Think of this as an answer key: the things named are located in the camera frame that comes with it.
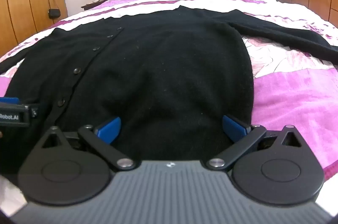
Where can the black button cardigan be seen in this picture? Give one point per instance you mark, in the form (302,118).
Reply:
(148,73)

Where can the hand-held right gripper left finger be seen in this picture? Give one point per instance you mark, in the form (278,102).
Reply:
(109,129)

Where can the dark wooden nightstand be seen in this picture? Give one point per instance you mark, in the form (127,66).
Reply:
(91,4)

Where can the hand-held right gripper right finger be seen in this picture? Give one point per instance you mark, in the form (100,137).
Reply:
(233,126)

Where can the small black hanging pouch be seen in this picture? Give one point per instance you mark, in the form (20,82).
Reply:
(53,13)

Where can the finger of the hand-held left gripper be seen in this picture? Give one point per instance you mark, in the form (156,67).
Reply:
(33,111)

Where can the purple floral bedspread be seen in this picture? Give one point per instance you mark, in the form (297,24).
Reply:
(285,97)

